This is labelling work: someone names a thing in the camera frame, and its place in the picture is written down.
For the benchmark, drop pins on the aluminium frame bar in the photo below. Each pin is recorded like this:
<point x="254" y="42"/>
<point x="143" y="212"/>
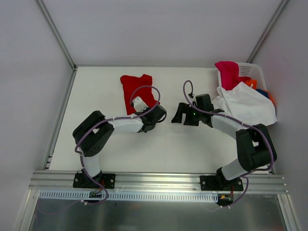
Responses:
<point x="146" y="65"/>
<point x="58" y="122"/>

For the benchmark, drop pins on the orange t shirt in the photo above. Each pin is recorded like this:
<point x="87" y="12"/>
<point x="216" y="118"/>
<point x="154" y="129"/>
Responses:
<point x="252" y="83"/>

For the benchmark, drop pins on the white slotted cable duct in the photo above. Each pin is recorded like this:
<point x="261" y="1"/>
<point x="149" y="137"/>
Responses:
<point x="130" y="196"/>

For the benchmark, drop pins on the right aluminium frame post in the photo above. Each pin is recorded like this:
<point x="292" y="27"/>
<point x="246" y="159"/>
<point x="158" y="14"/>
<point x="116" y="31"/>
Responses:
<point x="267" y="30"/>

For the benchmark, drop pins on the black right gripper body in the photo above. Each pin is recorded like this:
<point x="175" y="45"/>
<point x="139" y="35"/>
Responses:
<point x="188" y="115"/>

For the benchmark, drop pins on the red t shirt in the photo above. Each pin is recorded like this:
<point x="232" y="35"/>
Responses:
<point x="130" y="84"/>

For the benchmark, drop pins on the aluminium frame post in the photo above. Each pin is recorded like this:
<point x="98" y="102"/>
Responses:
<point x="267" y="30"/>
<point x="56" y="34"/>

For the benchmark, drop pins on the aluminium mounting rail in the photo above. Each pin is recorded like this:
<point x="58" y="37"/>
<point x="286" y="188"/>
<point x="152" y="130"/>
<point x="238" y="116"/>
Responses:
<point x="156" y="182"/>

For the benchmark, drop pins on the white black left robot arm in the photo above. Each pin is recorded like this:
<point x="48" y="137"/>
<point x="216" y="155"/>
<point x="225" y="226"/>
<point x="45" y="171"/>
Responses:
<point x="93" y="134"/>

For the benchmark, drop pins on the left aluminium frame post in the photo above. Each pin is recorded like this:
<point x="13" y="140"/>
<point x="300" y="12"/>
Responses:
<point x="56" y="34"/>

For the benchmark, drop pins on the left aluminium frame bar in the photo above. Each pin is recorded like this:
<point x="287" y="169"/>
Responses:
<point x="58" y="122"/>

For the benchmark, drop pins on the white t shirt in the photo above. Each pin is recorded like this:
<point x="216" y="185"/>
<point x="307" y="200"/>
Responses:
<point x="246" y="104"/>

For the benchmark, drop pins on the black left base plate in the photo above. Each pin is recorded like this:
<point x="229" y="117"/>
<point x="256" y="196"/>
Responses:
<point x="107" y="180"/>

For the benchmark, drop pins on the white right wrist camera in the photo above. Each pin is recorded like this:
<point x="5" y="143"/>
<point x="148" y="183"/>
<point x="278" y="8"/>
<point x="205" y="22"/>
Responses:
<point x="192" y="96"/>

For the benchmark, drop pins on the white plastic basket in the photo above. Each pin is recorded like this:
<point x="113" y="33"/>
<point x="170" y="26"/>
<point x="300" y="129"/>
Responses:
<point x="253" y="71"/>

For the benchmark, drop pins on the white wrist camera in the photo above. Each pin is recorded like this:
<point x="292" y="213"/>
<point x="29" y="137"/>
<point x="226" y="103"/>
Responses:
<point x="139" y="105"/>
<point x="192" y="96"/>

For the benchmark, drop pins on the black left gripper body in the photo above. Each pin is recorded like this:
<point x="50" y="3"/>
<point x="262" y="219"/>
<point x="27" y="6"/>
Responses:
<point x="159" y="111"/>

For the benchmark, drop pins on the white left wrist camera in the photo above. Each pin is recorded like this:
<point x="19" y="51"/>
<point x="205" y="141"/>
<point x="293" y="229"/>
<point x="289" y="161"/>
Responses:
<point x="139" y="105"/>

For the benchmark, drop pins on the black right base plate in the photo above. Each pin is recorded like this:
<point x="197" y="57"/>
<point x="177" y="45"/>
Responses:
<point x="214" y="183"/>

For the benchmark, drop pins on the rear aluminium frame bar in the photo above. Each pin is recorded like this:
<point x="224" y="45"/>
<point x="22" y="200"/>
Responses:
<point x="146" y="65"/>

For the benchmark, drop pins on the magenta t shirt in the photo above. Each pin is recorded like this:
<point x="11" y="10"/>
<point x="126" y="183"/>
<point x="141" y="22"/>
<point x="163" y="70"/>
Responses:
<point x="230" y="74"/>

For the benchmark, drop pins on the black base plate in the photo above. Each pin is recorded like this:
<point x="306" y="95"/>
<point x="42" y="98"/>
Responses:
<point x="214" y="183"/>
<point x="107" y="180"/>

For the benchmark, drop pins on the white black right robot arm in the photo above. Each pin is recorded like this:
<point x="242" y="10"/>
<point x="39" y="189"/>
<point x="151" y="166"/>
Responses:
<point x="253" y="143"/>

